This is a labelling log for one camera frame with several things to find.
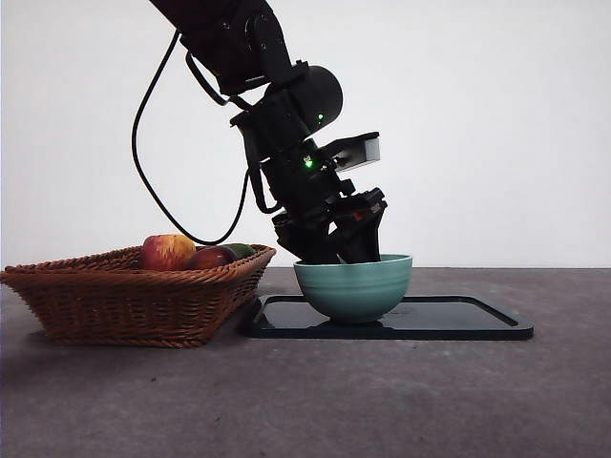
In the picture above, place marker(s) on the black rectangular tray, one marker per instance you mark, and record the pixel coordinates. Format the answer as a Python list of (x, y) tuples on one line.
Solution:
[(453, 324)]

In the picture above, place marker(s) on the red and yellow apple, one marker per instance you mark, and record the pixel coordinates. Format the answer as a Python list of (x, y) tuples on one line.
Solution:
[(164, 252)]

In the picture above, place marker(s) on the teal ceramic bowl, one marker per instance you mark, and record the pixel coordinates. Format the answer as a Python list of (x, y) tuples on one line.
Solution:
[(353, 291)]

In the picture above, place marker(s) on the dark red round fruit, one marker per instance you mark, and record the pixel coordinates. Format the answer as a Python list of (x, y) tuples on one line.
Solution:
[(210, 259)]

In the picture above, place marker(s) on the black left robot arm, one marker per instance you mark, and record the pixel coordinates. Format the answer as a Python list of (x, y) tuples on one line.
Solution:
[(229, 47)]

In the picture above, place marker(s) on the brown wicker basket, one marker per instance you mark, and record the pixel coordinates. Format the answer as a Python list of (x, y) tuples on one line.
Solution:
[(124, 305)]

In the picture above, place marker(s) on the green fruit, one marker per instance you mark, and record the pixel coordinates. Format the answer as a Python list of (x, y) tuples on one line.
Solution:
[(244, 250)]

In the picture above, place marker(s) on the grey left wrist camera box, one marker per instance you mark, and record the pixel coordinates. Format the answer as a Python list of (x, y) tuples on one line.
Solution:
[(370, 150)]

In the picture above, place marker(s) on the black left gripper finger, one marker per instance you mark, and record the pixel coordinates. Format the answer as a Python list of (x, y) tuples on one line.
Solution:
[(310, 245), (363, 241)]

